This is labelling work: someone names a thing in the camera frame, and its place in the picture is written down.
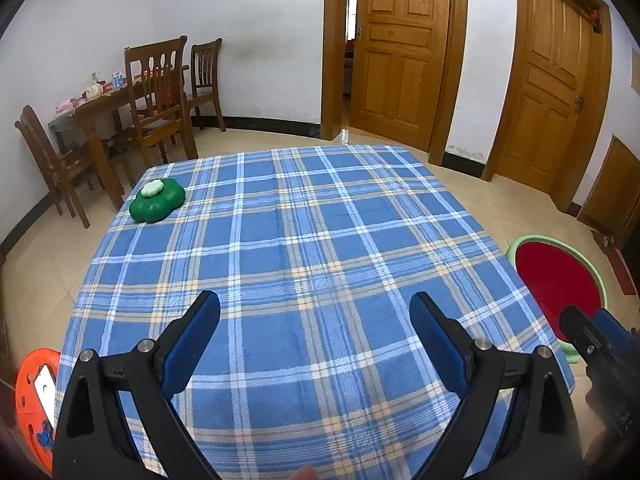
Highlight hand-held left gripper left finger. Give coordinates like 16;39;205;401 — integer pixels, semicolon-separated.
52;290;222;480

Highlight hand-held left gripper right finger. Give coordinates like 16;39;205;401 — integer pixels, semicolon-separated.
409;291;583;480

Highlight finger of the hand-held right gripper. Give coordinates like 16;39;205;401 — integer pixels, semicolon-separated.
594;308;640;356
558;305;608;366

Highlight red stool with green rim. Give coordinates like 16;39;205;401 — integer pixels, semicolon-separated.
505;234;608;365

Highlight narrow wooden door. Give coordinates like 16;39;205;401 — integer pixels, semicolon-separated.
577;135;640;236

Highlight green flower-shaped container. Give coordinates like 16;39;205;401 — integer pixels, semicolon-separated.
128;178;186;224

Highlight white smartphone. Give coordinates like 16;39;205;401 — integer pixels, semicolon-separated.
34;364;58;428

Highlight blue plaid tablecloth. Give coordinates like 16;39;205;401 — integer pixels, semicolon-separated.
54;144;576;480

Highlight orange plastic stool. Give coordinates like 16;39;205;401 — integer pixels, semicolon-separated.
15;349;63;473

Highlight wooden chair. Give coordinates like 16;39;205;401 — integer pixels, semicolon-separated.
111;36;199;168
186;38;227;133
14;105;108;229

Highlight closed wooden door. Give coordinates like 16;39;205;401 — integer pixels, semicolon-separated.
481;0;613;213

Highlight wooden dining table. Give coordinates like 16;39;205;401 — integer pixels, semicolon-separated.
48;65;191;211

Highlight open wooden door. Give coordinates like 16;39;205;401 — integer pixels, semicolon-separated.
348;0;453;152

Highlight wooden door frame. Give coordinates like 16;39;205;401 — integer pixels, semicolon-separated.
320;0;471;166

